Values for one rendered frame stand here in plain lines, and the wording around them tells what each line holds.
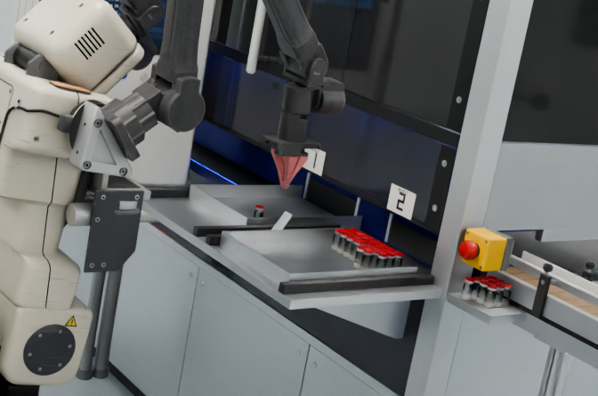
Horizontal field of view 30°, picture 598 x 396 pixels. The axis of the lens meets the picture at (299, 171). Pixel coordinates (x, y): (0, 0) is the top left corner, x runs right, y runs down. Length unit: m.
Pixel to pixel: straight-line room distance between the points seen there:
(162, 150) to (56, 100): 1.13
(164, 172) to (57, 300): 1.03
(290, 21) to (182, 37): 0.23
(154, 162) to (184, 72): 1.15
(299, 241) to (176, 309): 0.88
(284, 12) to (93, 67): 0.36
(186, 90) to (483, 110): 0.68
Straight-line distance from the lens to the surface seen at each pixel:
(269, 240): 2.48
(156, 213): 2.60
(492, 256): 2.33
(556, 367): 2.42
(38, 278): 2.11
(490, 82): 2.32
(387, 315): 2.47
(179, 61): 1.95
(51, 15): 2.10
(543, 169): 2.50
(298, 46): 2.09
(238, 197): 2.82
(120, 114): 1.93
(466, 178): 2.36
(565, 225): 2.62
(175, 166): 3.12
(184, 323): 3.30
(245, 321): 3.03
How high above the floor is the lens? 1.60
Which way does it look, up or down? 13 degrees down
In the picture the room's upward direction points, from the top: 10 degrees clockwise
